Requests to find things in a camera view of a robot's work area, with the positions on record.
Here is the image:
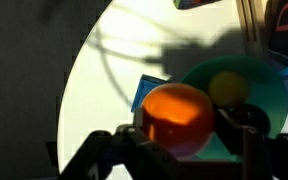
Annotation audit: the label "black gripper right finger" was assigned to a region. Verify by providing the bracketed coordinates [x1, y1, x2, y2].
[216, 108, 288, 180]

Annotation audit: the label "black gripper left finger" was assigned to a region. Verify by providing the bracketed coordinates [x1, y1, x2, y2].
[58, 106, 185, 180]

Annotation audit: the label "orange fruit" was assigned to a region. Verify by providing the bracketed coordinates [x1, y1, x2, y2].
[140, 82, 217, 158]

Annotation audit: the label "green plastic bowl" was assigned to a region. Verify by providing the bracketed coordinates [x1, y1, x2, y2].
[178, 54, 288, 163]

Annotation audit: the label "dark plum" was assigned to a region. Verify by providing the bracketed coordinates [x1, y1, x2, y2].
[228, 103, 272, 137]

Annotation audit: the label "small teal cube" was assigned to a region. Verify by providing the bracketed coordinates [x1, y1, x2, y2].
[130, 73, 172, 114]

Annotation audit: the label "yellow ball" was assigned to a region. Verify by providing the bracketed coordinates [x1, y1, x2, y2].
[207, 70, 251, 108]

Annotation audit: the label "black soft cube blue faces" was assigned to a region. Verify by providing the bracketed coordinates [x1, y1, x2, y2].
[263, 0, 288, 79]

